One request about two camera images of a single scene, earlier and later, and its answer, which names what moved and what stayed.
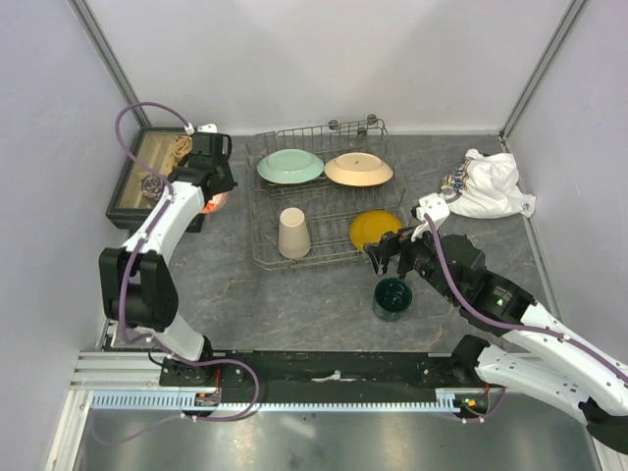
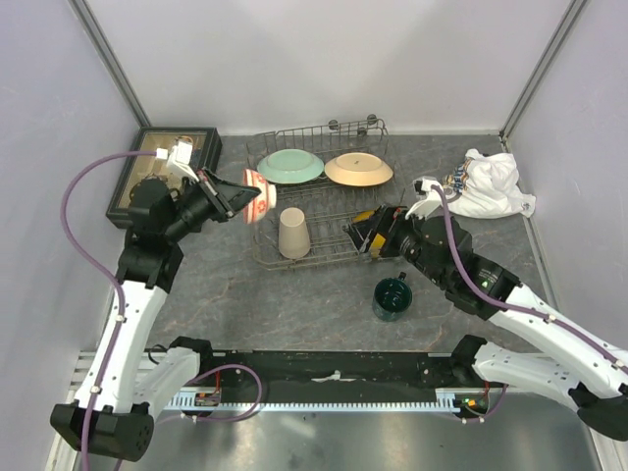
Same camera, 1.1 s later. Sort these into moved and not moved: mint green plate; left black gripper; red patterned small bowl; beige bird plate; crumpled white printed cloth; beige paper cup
Moved: red patterned small bowl; left black gripper
Not moved: mint green plate; beige bird plate; beige paper cup; crumpled white printed cloth
